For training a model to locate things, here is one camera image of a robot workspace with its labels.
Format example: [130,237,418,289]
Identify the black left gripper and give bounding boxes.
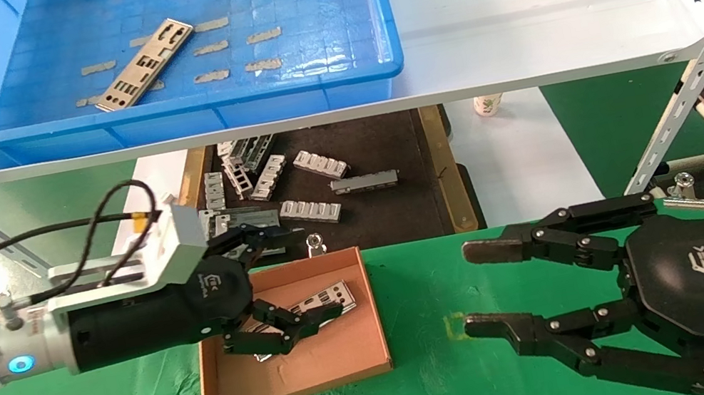
[54,208,350,393]

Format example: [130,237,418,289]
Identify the brown cardboard box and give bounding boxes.
[180,245,398,395]

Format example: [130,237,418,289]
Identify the black mat wooden tray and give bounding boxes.
[167,100,485,281]

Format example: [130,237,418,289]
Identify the silver I/O shield plate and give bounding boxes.
[84,14,206,115]
[243,278,366,364]

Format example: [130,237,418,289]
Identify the large grey metal plate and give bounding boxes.
[195,197,287,266]

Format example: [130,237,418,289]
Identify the dark stacked metal frames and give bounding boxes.
[216,133,280,176]

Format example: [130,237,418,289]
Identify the long grey metal bar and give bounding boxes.
[329,168,402,198]

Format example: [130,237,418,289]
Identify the white paper cup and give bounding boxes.
[472,93,506,119]

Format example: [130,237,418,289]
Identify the white metal shelf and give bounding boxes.
[0,0,704,182]

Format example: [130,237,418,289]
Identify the ribbed grey metal bracket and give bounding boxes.
[277,191,345,232]
[242,152,293,205]
[290,143,351,187]

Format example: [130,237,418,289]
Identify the small grey slotted bracket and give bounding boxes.
[201,170,229,212]

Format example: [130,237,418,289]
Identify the white ladder metal bracket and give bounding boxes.
[222,153,255,202]

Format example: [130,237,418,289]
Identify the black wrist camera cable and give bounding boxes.
[0,176,173,309]

